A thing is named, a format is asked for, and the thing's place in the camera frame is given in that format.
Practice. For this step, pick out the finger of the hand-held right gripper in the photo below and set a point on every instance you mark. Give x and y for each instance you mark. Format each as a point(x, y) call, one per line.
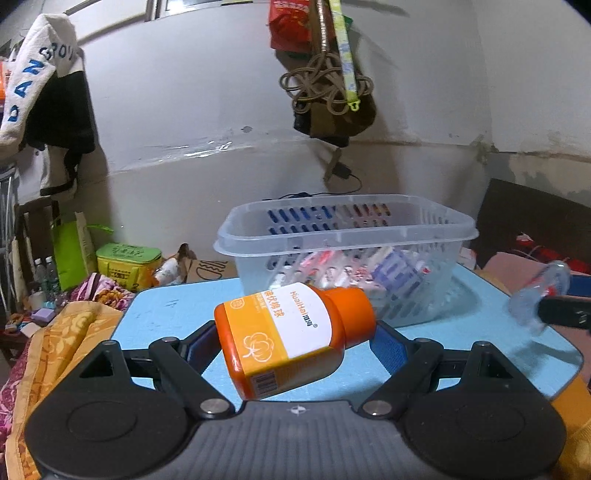
point(565, 311)

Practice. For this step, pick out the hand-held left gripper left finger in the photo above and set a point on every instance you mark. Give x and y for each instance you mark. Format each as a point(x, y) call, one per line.
point(203, 339)

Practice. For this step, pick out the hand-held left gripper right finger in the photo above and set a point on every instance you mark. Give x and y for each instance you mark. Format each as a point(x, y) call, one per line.
point(391, 344)

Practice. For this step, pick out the clear plastic container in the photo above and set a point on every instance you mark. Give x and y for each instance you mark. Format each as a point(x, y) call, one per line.
point(535, 295)

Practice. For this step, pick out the purple card box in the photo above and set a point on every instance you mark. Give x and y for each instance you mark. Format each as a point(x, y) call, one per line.
point(397, 268)

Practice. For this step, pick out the orange bottle with white label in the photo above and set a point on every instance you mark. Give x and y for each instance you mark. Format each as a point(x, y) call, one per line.
point(286, 332)

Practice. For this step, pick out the pink tissue packet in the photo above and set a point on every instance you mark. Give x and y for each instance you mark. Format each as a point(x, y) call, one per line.
point(325, 268)

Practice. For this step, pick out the clear plastic basket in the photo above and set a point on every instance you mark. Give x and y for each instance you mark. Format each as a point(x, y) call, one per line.
point(351, 230)

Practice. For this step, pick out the brown cardboard piece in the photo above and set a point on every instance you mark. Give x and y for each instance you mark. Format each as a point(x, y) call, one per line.
point(207, 270)

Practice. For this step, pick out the pink bedding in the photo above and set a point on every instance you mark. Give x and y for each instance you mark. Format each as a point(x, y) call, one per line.
point(503, 272)

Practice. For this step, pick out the white lying bottle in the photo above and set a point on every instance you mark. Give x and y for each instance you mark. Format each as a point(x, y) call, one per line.
point(167, 271)

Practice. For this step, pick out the yellow-green box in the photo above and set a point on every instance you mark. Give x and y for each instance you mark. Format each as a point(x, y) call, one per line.
point(127, 265)

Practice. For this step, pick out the dark wooden headboard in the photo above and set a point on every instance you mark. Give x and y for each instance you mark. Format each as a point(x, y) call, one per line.
point(521, 212)

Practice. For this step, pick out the small white box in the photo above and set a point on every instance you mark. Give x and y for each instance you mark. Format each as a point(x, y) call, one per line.
point(467, 259)

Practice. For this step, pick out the floral magenta blanket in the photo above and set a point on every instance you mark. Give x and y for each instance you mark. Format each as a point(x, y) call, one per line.
point(99, 290)

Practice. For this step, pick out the orange patterned blanket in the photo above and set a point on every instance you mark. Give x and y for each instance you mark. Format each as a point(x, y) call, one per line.
point(60, 350)

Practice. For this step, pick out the green paper bag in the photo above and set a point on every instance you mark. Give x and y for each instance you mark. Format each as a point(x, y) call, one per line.
point(69, 249)

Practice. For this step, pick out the clear water bottle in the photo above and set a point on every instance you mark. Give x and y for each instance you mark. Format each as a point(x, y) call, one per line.
point(53, 277)
point(39, 277)

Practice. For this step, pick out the small purple box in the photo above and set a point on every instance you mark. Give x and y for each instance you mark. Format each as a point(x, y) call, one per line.
point(42, 314)

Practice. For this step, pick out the dark wooden chair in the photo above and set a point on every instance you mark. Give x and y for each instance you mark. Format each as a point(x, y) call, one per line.
point(37, 230)

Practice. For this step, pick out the white garment with black trim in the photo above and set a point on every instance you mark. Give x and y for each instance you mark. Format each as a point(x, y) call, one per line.
point(55, 170)

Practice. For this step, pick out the metal crutch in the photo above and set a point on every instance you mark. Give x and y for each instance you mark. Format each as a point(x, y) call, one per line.
point(7, 221)

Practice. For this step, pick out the white jacket with blue letters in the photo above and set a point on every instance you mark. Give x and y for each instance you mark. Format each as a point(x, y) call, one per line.
point(27, 83)

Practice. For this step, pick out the red hanging bag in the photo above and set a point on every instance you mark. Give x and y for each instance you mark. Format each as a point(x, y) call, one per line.
point(291, 23)

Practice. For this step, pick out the black wall charger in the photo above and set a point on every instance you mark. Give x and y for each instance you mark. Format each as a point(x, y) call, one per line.
point(341, 168)

